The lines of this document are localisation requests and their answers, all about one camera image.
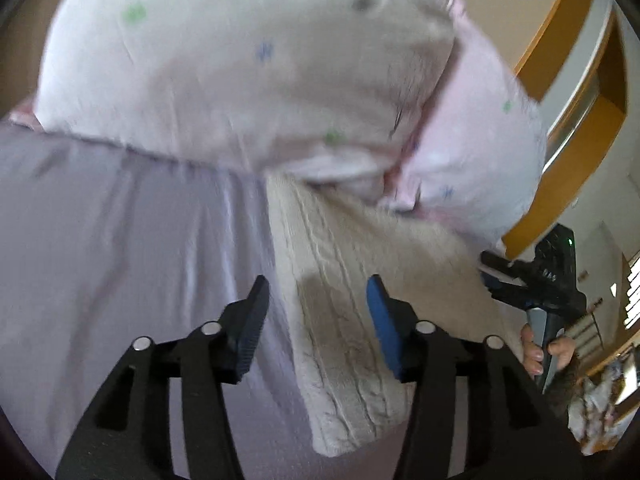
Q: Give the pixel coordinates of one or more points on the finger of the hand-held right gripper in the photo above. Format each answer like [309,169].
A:
[500,261]
[502,292]

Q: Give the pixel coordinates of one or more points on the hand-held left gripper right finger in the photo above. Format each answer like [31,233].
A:
[384,330]

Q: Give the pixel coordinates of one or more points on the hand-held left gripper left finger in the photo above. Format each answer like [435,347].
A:
[250,330]

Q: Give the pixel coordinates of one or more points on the cream knitted sweater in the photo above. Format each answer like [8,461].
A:
[350,280]

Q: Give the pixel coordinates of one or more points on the person's right forearm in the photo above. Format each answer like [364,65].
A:
[564,385]

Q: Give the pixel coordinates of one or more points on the person's right hand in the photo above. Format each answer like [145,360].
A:
[533,352]

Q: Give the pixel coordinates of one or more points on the window blinds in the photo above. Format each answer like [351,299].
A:
[631,295]

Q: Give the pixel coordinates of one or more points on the pink flower print pillow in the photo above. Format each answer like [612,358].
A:
[475,140]

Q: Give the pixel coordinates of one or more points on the patterned cloth pile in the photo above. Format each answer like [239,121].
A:
[602,405]

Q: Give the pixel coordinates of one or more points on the lavender bed sheet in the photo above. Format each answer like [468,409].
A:
[125,260]

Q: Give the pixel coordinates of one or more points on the white flower print pillow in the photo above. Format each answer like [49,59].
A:
[240,60]

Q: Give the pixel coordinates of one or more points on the orange wooden frame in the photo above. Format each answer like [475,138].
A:
[595,130]

